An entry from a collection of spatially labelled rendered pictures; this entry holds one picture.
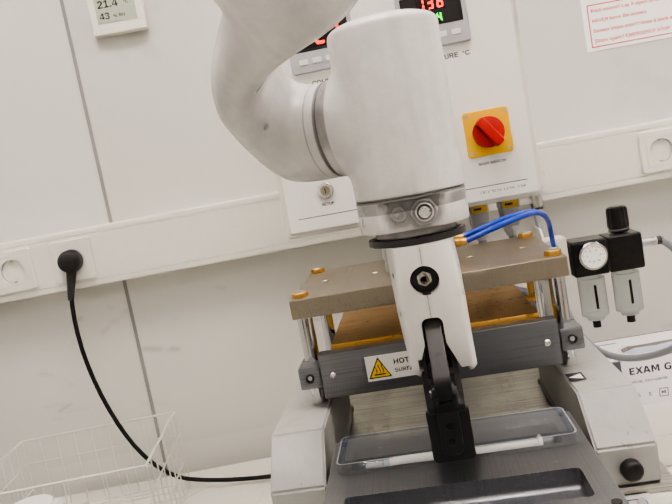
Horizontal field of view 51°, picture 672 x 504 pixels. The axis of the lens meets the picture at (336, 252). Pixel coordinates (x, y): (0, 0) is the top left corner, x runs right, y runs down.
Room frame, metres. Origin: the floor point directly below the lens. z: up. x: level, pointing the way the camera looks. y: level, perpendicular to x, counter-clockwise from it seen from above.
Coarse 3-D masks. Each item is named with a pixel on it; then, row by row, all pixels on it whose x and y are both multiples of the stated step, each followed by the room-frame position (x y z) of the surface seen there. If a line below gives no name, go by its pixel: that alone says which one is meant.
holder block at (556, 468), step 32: (544, 448) 0.50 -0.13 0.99; (576, 448) 0.49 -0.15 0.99; (352, 480) 0.51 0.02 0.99; (384, 480) 0.50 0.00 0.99; (416, 480) 0.49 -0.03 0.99; (448, 480) 0.48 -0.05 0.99; (480, 480) 0.47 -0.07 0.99; (512, 480) 0.47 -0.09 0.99; (544, 480) 0.47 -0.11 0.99; (576, 480) 0.46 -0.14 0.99; (608, 480) 0.44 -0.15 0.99
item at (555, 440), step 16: (576, 432) 0.50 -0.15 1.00; (480, 448) 0.51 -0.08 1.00; (496, 448) 0.51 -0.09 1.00; (512, 448) 0.50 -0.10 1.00; (528, 448) 0.50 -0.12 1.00; (352, 464) 0.52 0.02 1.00; (368, 464) 0.52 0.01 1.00; (384, 464) 0.52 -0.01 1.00; (400, 464) 0.51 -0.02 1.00; (416, 464) 0.51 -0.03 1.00
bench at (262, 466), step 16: (240, 464) 1.19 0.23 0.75; (256, 464) 1.17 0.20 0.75; (256, 480) 1.11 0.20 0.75; (64, 496) 1.19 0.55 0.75; (80, 496) 1.18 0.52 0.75; (96, 496) 1.16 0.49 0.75; (112, 496) 1.15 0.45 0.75; (128, 496) 1.14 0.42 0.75; (144, 496) 1.13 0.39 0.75; (160, 496) 1.12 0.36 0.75; (176, 496) 1.10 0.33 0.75; (192, 496) 1.09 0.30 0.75; (208, 496) 1.08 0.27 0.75; (224, 496) 1.07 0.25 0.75; (240, 496) 1.06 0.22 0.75; (256, 496) 1.05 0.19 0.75
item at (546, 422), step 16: (496, 416) 0.56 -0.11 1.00; (512, 416) 0.55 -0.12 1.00; (528, 416) 0.55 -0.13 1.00; (544, 416) 0.54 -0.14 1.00; (560, 416) 0.53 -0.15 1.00; (384, 432) 0.57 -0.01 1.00; (400, 432) 0.56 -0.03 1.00; (416, 432) 0.56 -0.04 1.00; (480, 432) 0.53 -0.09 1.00; (496, 432) 0.53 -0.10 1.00; (512, 432) 0.52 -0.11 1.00; (528, 432) 0.51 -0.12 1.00; (544, 432) 0.51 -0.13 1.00; (560, 432) 0.50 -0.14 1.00; (352, 448) 0.55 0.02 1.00; (368, 448) 0.54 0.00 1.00; (384, 448) 0.54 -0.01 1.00; (400, 448) 0.53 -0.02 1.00; (416, 448) 0.52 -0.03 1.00
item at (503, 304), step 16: (496, 288) 0.80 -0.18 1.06; (512, 288) 0.78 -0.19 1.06; (480, 304) 0.73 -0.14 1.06; (496, 304) 0.72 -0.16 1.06; (512, 304) 0.71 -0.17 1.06; (528, 304) 0.69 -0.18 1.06; (352, 320) 0.77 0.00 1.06; (368, 320) 0.76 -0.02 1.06; (384, 320) 0.74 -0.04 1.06; (480, 320) 0.67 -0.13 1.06; (496, 320) 0.66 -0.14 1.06; (512, 320) 0.66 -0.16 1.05; (336, 336) 0.71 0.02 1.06; (352, 336) 0.70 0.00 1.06; (368, 336) 0.69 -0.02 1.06; (384, 336) 0.68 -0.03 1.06; (400, 336) 0.67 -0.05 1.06
